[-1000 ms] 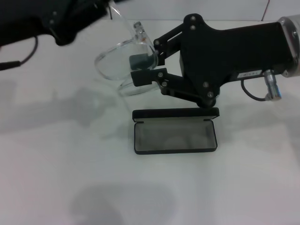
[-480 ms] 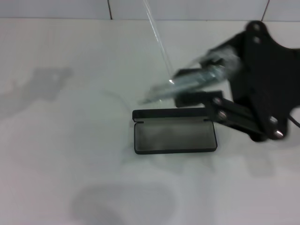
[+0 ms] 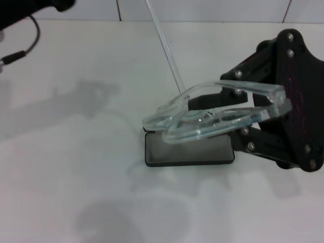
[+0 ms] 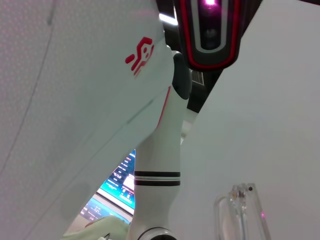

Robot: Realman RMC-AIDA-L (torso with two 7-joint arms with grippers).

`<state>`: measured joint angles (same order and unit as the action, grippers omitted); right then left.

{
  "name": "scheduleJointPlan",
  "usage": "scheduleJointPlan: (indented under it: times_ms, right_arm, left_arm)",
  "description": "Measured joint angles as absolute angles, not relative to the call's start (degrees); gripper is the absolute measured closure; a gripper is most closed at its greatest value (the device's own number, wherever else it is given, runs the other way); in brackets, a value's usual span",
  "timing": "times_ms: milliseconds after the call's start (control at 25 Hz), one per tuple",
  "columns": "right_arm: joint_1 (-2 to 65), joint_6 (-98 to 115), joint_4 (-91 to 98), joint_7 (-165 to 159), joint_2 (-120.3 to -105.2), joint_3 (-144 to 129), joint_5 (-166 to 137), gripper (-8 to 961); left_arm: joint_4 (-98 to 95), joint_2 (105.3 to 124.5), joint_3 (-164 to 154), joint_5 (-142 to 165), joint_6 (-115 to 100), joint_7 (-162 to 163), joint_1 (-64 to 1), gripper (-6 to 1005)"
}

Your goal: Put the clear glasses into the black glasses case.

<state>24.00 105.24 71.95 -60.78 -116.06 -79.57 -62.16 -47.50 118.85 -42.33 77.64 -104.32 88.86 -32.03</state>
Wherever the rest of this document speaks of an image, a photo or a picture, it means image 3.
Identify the black glasses case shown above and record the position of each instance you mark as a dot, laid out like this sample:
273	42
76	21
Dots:
189	157

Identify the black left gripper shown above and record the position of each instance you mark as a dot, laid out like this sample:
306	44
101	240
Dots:
25	10

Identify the clear white glasses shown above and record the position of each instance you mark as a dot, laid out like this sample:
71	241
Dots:
192	119

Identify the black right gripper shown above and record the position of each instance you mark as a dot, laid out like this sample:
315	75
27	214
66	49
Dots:
303	101

